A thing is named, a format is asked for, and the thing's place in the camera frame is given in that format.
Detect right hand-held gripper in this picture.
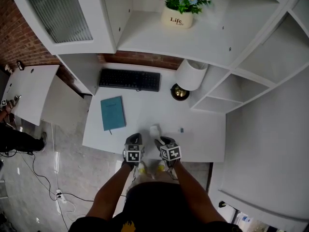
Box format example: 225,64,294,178
154,136,182,168

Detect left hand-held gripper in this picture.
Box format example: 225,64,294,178
123,132,145,163

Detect white shelf cabinet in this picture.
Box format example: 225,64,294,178
7,0,309,113

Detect person's right forearm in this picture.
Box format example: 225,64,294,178
173,160,226,223

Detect person's left forearm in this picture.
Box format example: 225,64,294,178
85,163,135,221

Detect white desk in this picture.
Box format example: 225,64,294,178
82,62,227,163

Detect person's light trousers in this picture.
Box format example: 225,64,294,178
126,162,181,195

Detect teal notebook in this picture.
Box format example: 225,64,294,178
100,95,127,135

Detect black keyboard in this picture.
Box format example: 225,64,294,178
98,68,161,92

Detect person's black shirt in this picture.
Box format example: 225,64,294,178
69,181,243,232

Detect white shade table lamp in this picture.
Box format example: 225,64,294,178
170,58,209,102

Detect white power strip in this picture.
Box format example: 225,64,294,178
55,189,68,204

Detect plain white table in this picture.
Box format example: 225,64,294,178
4,64,60,127

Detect potted plant in cream pot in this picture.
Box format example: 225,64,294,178
158,0,212,29

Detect white ribbed glass cabinet door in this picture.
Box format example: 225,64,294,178
7,0,117,55

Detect black wrist strap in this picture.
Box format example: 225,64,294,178
121,159,136,171

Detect black floor cable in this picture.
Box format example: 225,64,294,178
62,191,95,203

